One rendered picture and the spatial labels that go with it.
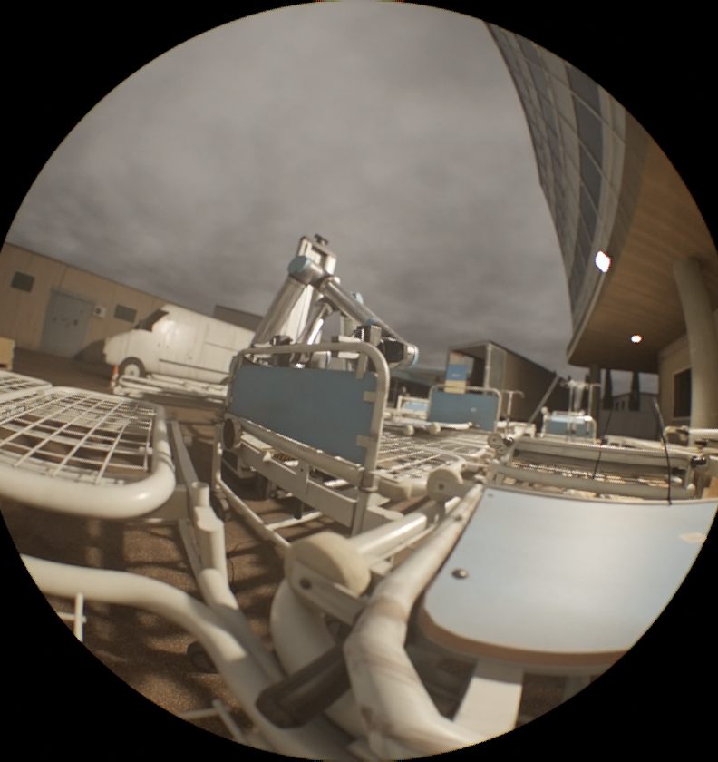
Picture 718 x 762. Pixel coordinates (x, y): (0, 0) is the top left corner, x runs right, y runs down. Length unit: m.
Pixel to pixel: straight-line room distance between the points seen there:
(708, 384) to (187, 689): 5.06
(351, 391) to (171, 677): 0.81
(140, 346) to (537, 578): 7.65
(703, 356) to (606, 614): 4.67
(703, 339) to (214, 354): 11.06
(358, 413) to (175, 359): 7.46
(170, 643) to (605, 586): 0.79
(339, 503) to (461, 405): 2.06
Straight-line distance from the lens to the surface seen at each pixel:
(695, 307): 4.99
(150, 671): 0.76
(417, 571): 0.15
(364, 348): 0.51
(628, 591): 0.19
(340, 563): 0.17
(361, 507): 0.51
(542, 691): 0.87
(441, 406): 2.54
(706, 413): 4.66
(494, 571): 0.16
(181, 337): 7.90
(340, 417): 0.55
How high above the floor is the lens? 0.66
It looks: 4 degrees up
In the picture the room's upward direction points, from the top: 9 degrees clockwise
